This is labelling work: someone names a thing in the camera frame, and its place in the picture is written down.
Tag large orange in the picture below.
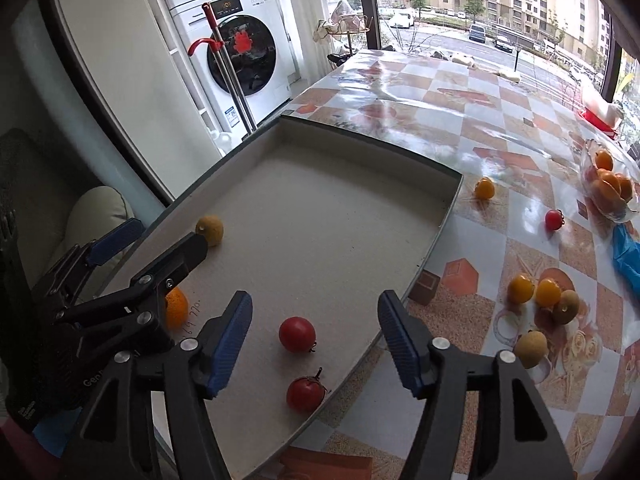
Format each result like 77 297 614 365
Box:
165 287 190 330

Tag small yellow orange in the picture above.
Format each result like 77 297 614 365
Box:
535 278 562 309
474 177 496 200
506 273 536 304

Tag red cherry tomato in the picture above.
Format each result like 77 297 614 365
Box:
279 316 317 353

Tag beige chair cushion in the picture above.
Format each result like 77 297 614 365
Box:
47 185 134 269

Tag grey cardboard tray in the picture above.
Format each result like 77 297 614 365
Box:
103 117 462 479

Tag small red tomato far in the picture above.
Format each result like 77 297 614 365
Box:
544 209 565 232

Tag blue rubber gloves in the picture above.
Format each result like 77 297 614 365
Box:
612 224 640 299

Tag oranges in bowl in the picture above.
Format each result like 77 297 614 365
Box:
584 148 634 217

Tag glass fruit bowl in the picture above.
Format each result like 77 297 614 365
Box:
579 136 639 223

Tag red basin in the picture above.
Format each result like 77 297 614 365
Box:
580 108 617 140

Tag white washing machine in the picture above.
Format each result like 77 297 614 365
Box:
165 0 298 125

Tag shoe rack with shoes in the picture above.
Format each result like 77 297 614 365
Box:
312 0 371 68

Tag red handled broom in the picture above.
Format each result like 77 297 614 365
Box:
186 2 257 134

